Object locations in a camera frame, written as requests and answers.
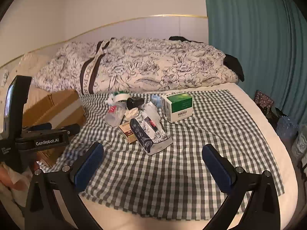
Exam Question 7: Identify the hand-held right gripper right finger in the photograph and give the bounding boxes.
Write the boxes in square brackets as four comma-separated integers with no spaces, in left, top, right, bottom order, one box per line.
[201,144,281,230]

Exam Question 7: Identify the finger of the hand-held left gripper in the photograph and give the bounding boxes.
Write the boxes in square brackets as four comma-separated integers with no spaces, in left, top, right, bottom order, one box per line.
[51,124,81,135]
[23,123,53,133]

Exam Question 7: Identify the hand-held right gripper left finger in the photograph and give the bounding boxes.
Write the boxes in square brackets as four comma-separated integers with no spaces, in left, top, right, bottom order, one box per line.
[25,142,105,230]

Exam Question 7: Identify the brown cardboard box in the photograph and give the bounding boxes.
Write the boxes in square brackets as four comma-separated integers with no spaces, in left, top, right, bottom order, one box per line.
[23,89,87,168]

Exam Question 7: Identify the white tape roll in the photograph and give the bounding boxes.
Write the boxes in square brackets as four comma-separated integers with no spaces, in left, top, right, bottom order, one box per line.
[109,93,130,106]

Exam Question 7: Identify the person's left hand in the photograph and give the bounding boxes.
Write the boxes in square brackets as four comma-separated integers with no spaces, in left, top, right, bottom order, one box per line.
[0,160,40,193]

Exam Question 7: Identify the grey checked cloth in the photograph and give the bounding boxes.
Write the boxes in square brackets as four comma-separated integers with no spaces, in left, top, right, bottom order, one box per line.
[40,89,286,215]

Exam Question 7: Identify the clear plastic bottle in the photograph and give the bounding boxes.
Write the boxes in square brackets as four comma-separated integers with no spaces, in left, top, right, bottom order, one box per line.
[105,101,127,127]

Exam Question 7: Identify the small brown box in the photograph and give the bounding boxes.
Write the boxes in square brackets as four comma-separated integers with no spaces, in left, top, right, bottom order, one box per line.
[119,123,138,145]

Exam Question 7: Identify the crumpled white tissue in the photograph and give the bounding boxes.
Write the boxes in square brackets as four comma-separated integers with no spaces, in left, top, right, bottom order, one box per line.
[123,108,139,120]

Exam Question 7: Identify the black and white patterned pouch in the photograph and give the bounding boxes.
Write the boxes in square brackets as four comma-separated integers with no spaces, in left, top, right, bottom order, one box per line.
[130,116,173,156]

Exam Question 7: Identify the black tape roll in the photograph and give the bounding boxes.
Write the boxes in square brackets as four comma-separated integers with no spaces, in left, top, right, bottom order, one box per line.
[126,97,144,109]

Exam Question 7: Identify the cream pillow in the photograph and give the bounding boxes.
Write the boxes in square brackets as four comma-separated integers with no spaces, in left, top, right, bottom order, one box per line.
[19,53,51,73]

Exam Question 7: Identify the green and white box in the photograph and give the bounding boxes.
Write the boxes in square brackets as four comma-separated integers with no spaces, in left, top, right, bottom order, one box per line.
[161,93,194,122]

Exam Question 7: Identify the silver pouch with red label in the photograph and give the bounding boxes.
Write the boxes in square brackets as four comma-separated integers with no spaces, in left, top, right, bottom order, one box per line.
[143,102,167,133]

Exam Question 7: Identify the blue water bottle pack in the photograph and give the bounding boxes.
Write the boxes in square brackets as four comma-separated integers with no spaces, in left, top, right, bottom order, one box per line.
[276,116,299,139]

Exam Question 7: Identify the dotted dark bag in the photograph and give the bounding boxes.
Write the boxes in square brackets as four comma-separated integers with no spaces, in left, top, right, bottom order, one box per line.
[254,90,275,111]

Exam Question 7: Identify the clear plastic bag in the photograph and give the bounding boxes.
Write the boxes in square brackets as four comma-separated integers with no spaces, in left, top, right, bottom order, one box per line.
[291,129,307,161]

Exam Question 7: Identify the light blue packet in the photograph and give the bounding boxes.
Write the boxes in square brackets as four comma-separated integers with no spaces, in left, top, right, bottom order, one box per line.
[151,94,162,107]

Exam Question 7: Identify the black garment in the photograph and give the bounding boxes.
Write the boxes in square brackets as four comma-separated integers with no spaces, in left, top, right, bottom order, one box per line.
[169,36,193,43]
[224,54,245,82]

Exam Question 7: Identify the floral printed pillow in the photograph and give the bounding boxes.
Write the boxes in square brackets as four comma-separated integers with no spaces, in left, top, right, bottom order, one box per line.
[31,37,240,95]

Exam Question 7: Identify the white headboard with gold trim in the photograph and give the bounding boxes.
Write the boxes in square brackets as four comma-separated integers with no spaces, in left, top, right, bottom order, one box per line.
[0,15,209,70]

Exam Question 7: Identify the teal curtain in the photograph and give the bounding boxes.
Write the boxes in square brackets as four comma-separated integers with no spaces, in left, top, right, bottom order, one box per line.
[203,0,307,125]

